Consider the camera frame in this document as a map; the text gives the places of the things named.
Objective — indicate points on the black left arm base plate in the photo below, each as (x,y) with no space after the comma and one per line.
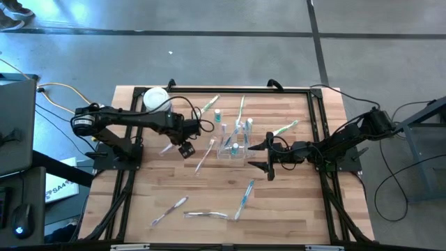
(104,162)

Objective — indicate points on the person's shoe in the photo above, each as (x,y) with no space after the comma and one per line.
(10,22)
(17,8)

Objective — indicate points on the clear acrylic organizer box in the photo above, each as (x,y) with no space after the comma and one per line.
(249,151)

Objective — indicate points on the grey laptop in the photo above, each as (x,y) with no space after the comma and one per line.
(17,122)

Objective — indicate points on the white printed box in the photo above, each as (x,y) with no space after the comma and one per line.
(61,184)

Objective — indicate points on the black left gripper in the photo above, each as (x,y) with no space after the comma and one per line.
(188,129)

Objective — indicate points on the green toothbrush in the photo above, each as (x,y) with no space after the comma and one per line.
(240,111)
(285,127)
(209,104)

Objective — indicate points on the black computer mouse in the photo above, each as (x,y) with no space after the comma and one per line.
(22,219)

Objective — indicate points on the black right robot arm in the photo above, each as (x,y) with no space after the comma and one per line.
(348,137)

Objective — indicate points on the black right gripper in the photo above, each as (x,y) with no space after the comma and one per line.
(289,153)

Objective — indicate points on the purple toothbrush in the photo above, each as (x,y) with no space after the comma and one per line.
(205,215)
(170,210)

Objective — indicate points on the silver aluminium bracket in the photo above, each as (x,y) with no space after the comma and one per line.
(324,248)
(130,248)

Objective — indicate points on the dark metal equipment stand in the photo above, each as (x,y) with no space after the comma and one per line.
(416,157)

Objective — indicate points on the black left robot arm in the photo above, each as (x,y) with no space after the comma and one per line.
(139,118)

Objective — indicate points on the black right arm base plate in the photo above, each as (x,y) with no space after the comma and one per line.
(352,165)

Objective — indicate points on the Lysol wipes canister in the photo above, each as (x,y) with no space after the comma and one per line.
(157,98)

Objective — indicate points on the black table frame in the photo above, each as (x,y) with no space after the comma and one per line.
(244,90)

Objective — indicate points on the dark side desk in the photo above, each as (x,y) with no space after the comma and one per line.
(35,195)

